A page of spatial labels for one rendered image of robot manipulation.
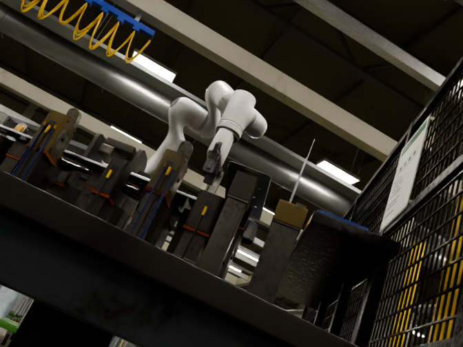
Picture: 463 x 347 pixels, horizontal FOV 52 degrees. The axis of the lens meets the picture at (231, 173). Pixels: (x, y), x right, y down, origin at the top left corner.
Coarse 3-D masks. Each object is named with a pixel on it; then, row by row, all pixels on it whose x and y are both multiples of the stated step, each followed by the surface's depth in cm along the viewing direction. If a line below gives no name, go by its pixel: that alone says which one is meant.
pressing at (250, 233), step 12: (0, 132) 148; (12, 132) 144; (72, 156) 141; (72, 168) 152; (84, 168) 147; (96, 168) 142; (132, 180) 139; (144, 180) 135; (132, 192) 150; (180, 192) 130; (180, 204) 142; (192, 204) 137; (180, 216) 151; (252, 228) 134; (252, 240) 144
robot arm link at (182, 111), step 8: (176, 104) 190; (184, 104) 190; (192, 104) 192; (168, 112) 194; (176, 112) 190; (184, 112) 190; (192, 112) 191; (200, 112) 193; (176, 120) 190; (184, 120) 192; (192, 120) 192; (200, 120) 193; (176, 128) 191; (192, 128) 196; (168, 136) 194; (176, 136) 192; (168, 144) 193; (176, 144) 192; (160, 152) 193; (152, 160) 193; (152, 168) 192
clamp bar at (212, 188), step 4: (220, 168) 161; (220, 172) 160; (216, 176) 163; (220, 176) 162; (216, 180) 162; (220, 180) 162; (216, 184) 160; (208, 188) 160; (212, 188) 160; (216, 188) 160; (212, 192) 158
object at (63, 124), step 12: (48, 120) 127; (60, 120) 127; (36, 132) 125; (48, 132) 125; (60, 132) 126; (72, 132) 133; (36, 144) 123; (48, 144) 124; (60, 144) 129; (24, 156) 121; (36, 156) 122; (48, 156) 125; (60, 156) 131; (24, 168) 122; (36, 168) 122; (48, 168) 129; (24, 180) 120; (36, 180) 125
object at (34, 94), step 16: (0, 80) 715; (16, 80) 723; (32, 96) 725; (48, 96) 733; (64, 112) 735; (96, 128) 746; (112, 128) 755; (128, 144) 756; (192, 176) 779; (224, 192) 791
